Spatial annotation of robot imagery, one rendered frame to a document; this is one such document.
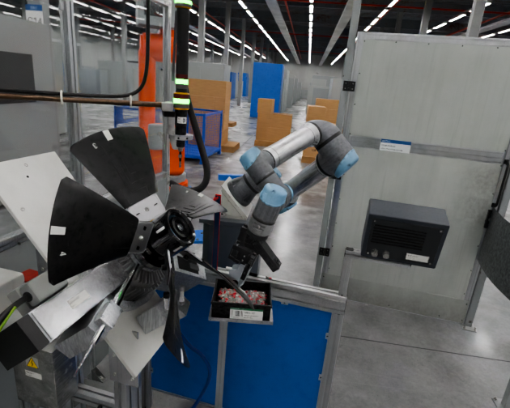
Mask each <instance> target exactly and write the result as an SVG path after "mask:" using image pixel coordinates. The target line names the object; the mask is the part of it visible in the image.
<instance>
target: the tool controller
mask: <svg viewBox="0 0 510 408"><path fill-rule="evenodd" d="M449 228H450V225H449V221H448V216H447V213H446V210H445V209H440V208H435V207H429V206H418V205H412V204H406V203H400V202H391V201H385V200H379V199H373V198H370V200H369V203H368V211H367V215H366V219H365V224H364V228H363V235H362V240H361V253H360V254H361V256H365V257H373V258H377V259H382V260H386V261H395V262H400V263H405V264H409V265H414V266H422V267H427V268H432V269H435V267H436V264H437V262H438V260H439V257H440V253H441V250H442V248H443V246H444V242H445V239H446V236H447V235H448V230H449Z"/></svg>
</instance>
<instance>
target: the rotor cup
mask: <svg viewBox="0 0 510 408"><path fill-rule="evenodd" d="M151 222H154V227H153V229H152V231H151V235H150V238H149V240H148V243H147V246H146V249H145V251H144V252H143V253H135V256H136V257H137V258H138V260H139V261H140V262H141V263H142V264H144V265H145V266H147V267H149V268H151V269H153V270H160V269H162V268H161V266H162V265H164V260H165V253H166V249H168V250H169V252H170V258H171V260H172V257H174V256H176V255H177V254H178V253H180V252H182V251H183V250H185V249H187V248H188V247H189V246H191V245H192V244H193V243H194V241H195V238H196V235H195V231H194V228H193V224H192V223H191V221H190V220H189V218H188V217H187V216H186V215H185V214H184V213H182V212H181V211H180V210H177V209H169V210H166V211H165V212H164V213H163V214H161V215H159V216H158V217H157V218H155V219H153V220H152V221H151ZM178 224H181V225H182V227H183V230H182V231H181V230H180V229H179V228H178V226H177V225H178ZM163 226H164V230H162V231H161V232H159V233H156V231H158V230H159V229H160V228H162V227H163ZM180 246H182V248H180V249H178V250H177V251H176V252H173V250H175V249H177V248H179V247H180Z"/></svg>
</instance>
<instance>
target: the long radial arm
mask: <svg viewBox="0 0 510 408"><path fill-rule="evenodd" d="M128 277H129V276H128V275H127V273H126V272H125V271H124V270H123V269H122V268H121V265H120V264H119V263H118V261H117V260H113V261H110V262H107V263H104V264H103V265H100V266H98V267H96V268H95V269H94V270H92V271H91V272H89V273H88V274H86V275H84V276H83V277H82V278H80V279H79V280H77V281H76V282H74V283H72V284H71V285H69V286H68V287H67V288H65V289H64V290H62V291H60V292H59V293H57V294H56V295H55V296H53V297H52V298H50V299H49V300H47V301H45V302H44V303H43V304H41V305H40V306H38V307H37V308H35V309H33V310H32V311H31V312H29V313H28V314H29V316H30V317H31V318H32V319H33V320H34V321H35V323H36V324H37V326H38V327H39V328H40V330H41V331H42V332H43V334H44V335H45V337H46V338H47V339H48V340H49V341H50V342H52V341H53V340H54V339H55V338H56V337H57V336H59V335H60V334H61V333H63V332H64V331H65V330H66V329H68V328H69V327H70V326H71V325H73V324H74V323H75V322H76V321H77V320H78V319H80V318H81V317H82V316H84V315H85V314H86V313H87V312H89V311H90V310H91V309H92V308H94V307H95V306H96V305H97V304H98V303H99V302H100V301H101V300H103V299H104V298H106V297H107V296H108V295H110V294H111V293H112V292H113V291H115V290H116V289H117V288H118V287H119V286H120V285H121V284H123V283H124V281H125V280H126V279H127V278H128Z"/></svg>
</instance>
